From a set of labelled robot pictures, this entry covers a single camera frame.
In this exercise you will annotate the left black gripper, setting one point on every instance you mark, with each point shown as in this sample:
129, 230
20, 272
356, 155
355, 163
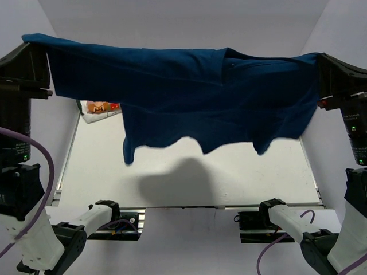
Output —
27, 63

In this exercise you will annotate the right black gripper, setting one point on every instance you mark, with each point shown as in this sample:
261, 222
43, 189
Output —
340, 79

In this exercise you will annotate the blue t-shirt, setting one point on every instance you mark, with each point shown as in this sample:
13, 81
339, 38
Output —
215, 96

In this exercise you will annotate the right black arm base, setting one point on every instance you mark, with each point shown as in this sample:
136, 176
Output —
253, 230

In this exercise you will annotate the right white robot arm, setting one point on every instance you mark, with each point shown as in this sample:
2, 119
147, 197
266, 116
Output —
325, 251

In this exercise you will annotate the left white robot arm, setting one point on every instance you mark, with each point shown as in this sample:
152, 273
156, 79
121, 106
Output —
27, 173

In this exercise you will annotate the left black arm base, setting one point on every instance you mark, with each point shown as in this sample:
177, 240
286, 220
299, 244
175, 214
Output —
129, 228

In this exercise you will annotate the folded pink t-shirt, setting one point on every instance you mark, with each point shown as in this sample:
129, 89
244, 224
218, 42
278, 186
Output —
98, 107

